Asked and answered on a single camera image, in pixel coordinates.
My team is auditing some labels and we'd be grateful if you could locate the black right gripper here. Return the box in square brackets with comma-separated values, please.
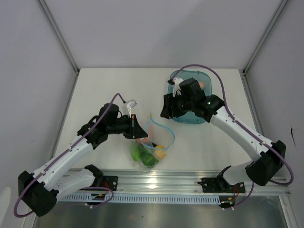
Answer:
[161, 91, 194, 120]

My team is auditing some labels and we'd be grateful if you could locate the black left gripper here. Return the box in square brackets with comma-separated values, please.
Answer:
[107, 114, 148, 139]

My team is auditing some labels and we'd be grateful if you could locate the orange tomato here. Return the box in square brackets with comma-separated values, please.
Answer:
[135, 137, 149, 145]

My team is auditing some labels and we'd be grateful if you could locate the green cucumber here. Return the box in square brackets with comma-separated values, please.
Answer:
[131, 143, 147, 162]

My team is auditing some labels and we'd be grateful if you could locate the clear zip top bag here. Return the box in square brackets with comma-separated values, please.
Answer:
[130, 114, 175, 171]

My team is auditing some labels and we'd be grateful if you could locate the green bell pepper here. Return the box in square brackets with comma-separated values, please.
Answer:
[141, 153, 159, 169]

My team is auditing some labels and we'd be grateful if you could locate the yellow lemon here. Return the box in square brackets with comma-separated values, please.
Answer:
[154, 145, 167, 159]

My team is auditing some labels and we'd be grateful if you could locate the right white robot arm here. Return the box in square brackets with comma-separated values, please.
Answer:
[160, 78, 286, 192]

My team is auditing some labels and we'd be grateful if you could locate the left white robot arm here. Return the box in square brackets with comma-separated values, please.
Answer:
[18, 100, 148, 217]

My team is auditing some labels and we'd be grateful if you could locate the teal plastic tub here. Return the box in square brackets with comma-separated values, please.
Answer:
[173, 70, 212, 124]

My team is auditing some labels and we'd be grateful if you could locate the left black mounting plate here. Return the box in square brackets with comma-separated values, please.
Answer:
[101, 176, 118, 191]

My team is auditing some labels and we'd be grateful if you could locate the black mounting plate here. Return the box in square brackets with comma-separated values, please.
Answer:
[197, 177, 246, 193]
[101, 176, 118, 191]

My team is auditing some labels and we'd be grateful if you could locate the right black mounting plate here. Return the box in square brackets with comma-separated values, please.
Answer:
[197, 177, 246, 193]

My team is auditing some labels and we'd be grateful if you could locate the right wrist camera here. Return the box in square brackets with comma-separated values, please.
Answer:
[168, 77, 184, 98]

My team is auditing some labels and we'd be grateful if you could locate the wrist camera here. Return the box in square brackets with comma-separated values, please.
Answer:
[168, 77, 184, 98]
[122, 99, 137, 117]

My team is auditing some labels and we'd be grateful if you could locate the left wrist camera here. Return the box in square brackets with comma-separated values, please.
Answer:
[122, 99, 137, 117]

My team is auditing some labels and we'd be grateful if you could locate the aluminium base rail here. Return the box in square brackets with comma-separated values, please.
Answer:
[102, 169, 291, 196]

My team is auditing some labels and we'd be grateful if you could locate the white slotted cable duct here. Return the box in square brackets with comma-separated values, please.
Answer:
[61, 193, 221, 205]

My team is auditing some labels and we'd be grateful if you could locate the left aluminium frame post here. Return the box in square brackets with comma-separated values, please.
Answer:
[36, 0, 80, 74]

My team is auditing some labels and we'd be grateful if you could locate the aluminium frame post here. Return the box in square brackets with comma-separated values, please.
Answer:
[242, 0, 291, 76]
[36, 0, 80, 74]

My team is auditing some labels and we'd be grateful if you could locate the right aluminium frame post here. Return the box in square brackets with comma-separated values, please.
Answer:
[242, 0, 291, 76]

